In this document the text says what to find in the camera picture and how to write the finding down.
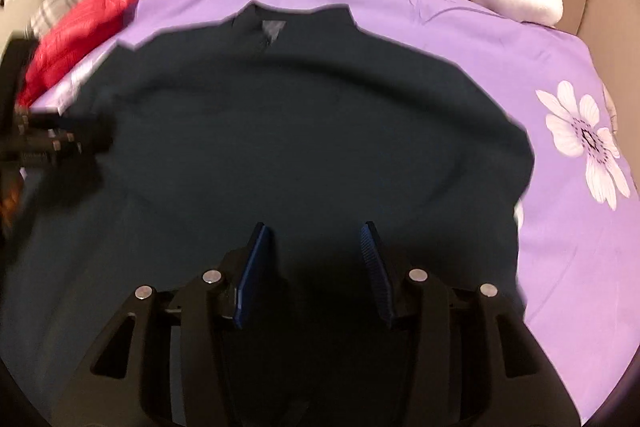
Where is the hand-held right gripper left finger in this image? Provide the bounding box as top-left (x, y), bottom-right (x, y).
top-left (50, 221), bottom-right (281, 427)

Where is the dark green knit sweater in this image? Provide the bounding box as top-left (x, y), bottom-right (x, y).
top-left (0, 2), bottom-right (536, 427)

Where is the folded red puffer jacket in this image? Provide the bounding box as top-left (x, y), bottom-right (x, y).
top-left (17, 0), bottom-right (153, 108)

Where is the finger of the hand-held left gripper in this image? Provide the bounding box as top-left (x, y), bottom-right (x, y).
top-left (17, 111), bottom-right (117, 160)

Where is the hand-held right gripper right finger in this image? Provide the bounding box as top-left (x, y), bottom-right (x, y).
top-left (360, 221), bottom-right (583, 427)

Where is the purple floral blanket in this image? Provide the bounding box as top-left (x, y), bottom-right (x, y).
top-left (30, 0), bottom-right (640, 427)

